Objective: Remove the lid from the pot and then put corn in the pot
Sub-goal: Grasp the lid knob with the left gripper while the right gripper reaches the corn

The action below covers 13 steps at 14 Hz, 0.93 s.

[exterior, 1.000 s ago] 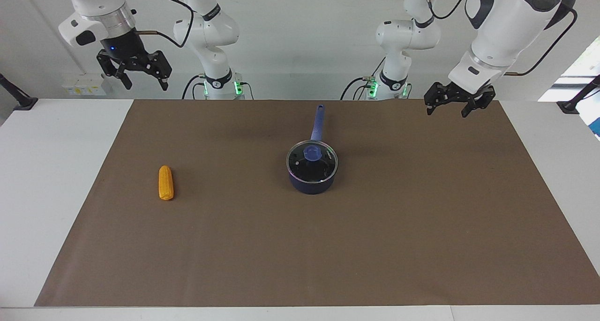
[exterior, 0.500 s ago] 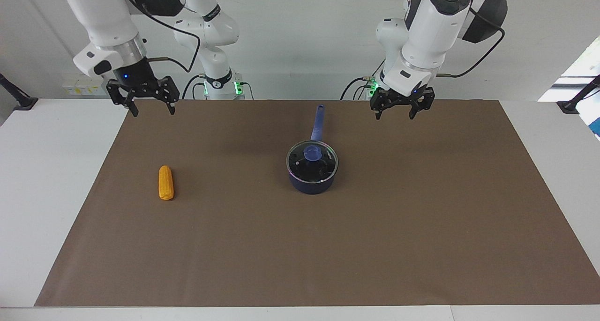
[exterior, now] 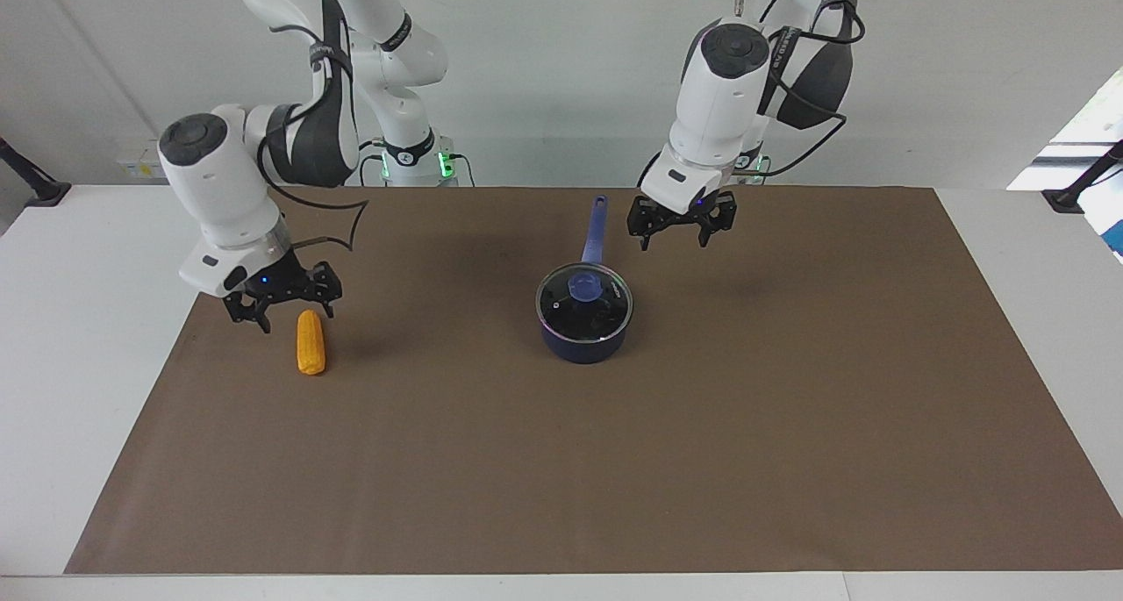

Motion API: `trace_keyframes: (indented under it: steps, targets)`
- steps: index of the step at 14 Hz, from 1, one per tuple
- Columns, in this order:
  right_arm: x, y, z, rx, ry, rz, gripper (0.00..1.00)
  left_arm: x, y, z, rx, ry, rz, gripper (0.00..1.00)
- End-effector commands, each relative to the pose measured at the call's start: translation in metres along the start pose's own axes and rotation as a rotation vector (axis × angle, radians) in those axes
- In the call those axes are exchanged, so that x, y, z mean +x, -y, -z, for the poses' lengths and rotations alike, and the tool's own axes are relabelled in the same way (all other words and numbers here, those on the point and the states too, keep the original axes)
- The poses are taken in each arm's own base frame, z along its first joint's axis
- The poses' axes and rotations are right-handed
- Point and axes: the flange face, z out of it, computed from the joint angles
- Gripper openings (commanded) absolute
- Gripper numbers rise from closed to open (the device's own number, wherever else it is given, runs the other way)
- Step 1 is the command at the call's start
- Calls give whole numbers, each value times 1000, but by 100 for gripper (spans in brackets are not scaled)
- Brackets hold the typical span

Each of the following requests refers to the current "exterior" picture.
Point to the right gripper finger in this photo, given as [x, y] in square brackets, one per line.
[320, 285]
[250, 305]

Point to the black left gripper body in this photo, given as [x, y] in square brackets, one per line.
[680, 217]

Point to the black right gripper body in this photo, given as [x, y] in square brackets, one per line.
[272, 281]

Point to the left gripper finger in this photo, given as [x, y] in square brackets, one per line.
[721, 215]
[643, 219]

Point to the yellow corn cob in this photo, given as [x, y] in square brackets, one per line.
[311, 342]

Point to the glass lid blue knob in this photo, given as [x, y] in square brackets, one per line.
[605, 320]

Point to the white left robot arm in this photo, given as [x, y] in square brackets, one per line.
[719, 92]

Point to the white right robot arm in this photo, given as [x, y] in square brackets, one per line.
[219, 180]

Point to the black clamp stand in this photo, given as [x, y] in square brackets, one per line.
[1066, 200]
[44, 193]

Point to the brown table mat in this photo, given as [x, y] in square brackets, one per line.
[702, 461]

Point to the blue plastic object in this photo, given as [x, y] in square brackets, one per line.
[1116, 237]

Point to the white wall power strip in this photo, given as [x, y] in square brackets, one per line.
[136, 167]

